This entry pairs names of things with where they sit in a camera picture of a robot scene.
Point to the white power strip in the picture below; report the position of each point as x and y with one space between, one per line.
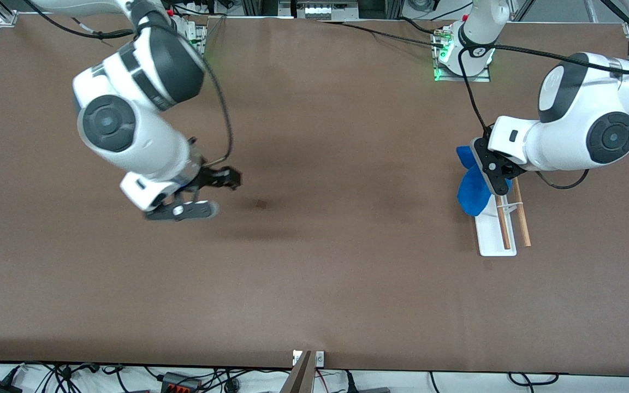
200 8

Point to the grey power strip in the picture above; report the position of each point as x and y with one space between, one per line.
325 10

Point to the black plug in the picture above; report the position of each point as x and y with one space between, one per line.
372 391

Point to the white rack with wooden rods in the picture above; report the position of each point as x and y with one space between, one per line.
492 240

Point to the black power adapter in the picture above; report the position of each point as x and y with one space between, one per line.
0 387

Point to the small metal edge bracket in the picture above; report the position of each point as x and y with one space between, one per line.
320 358

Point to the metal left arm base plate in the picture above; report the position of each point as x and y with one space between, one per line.
462 79

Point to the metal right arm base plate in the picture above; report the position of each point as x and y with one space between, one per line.
200 35

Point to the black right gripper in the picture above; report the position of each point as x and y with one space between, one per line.
212 177

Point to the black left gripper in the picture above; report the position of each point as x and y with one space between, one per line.
505 171

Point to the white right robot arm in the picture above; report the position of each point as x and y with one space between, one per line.
129 125

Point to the grey camera post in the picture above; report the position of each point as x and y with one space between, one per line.
299 379

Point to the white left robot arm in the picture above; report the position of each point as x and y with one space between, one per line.
576 136

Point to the blue microfiber towel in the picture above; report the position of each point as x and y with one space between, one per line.
473 194

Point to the black box with red connectors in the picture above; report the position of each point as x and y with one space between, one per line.
181 383

